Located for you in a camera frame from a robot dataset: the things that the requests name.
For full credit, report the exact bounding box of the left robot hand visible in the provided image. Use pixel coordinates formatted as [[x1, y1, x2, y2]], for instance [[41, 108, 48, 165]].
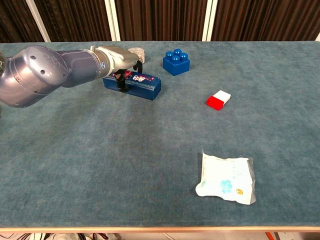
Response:
[[96, 45, 145, 93]]

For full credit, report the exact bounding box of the blue cardboard box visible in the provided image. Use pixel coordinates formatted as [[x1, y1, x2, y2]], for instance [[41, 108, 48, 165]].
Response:
[[102, 71, 162, 102]]

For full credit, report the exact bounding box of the blue plastic building block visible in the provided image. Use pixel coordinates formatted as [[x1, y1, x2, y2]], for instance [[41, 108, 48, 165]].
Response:
[[162, 48, 191, 77]]

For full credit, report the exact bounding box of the dark brown pleated curtain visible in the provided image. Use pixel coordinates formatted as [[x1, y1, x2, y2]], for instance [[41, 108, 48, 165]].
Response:
[[0, 0, 320, 43]]

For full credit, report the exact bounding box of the blue-green table cloth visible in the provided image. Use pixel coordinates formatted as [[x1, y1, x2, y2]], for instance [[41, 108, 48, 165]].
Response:
[[0, 40, 320, 229]]

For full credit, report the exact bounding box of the red and white block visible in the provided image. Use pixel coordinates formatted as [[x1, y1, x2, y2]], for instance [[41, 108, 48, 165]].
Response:
[[206, 90, 232, 111]]

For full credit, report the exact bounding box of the white plastic packet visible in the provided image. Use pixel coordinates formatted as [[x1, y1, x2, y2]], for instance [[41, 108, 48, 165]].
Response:
[[195, 149, 257, 206]]

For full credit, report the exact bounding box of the white aluminium frame post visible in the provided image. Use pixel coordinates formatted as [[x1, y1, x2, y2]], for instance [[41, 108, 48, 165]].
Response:
[[104, 0, 121, 42], [201, 0, 214, 42], [25, 0, 52, 43]]

